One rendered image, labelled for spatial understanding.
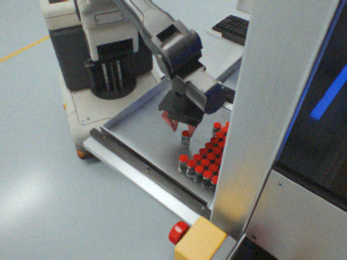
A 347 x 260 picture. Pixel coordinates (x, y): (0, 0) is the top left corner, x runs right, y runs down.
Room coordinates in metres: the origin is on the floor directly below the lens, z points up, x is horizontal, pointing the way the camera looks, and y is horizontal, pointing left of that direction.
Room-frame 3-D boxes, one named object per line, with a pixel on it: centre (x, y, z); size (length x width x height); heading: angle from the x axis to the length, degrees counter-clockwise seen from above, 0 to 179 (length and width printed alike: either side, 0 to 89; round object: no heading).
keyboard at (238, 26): (1.12, -0.36, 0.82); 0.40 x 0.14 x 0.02; 50
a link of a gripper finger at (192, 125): (0.51, -0.03, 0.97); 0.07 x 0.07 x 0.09; 65
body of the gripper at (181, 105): (0.51, -0.03, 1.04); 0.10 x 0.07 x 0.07; 65
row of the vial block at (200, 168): (0.46, -0.11, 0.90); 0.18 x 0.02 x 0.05; 140
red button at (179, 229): (0.21, -0.02, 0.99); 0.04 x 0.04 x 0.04; 51
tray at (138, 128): (0.53, -0.03, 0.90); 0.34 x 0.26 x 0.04; 50
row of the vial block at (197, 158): (0.47, -0.09, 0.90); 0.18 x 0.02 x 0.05; 140
